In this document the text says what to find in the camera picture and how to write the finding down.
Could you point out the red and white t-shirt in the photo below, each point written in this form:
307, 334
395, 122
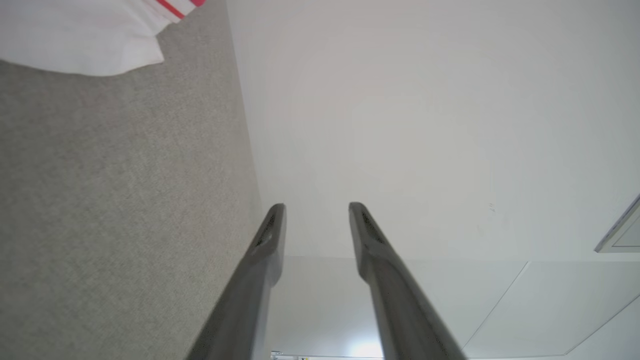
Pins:
75, 35

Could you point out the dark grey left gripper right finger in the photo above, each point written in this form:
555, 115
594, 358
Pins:
400, 310

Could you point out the grey fabric sofa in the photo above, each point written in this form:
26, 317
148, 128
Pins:
110, 210

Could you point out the grey metal frame bar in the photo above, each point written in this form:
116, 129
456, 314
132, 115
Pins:
617, 235

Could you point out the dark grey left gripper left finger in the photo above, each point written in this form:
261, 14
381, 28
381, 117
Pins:
240, 310

